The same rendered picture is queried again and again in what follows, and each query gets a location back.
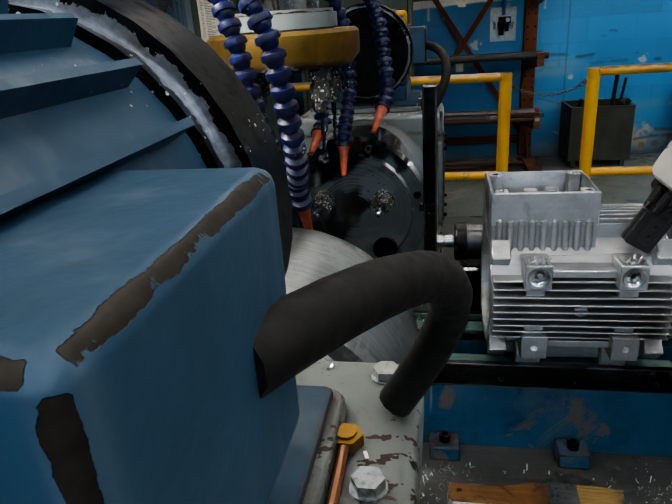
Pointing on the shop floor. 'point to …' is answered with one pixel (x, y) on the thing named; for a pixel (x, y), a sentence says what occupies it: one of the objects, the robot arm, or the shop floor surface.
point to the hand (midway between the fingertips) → (645, 230)
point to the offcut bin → (618, 125)
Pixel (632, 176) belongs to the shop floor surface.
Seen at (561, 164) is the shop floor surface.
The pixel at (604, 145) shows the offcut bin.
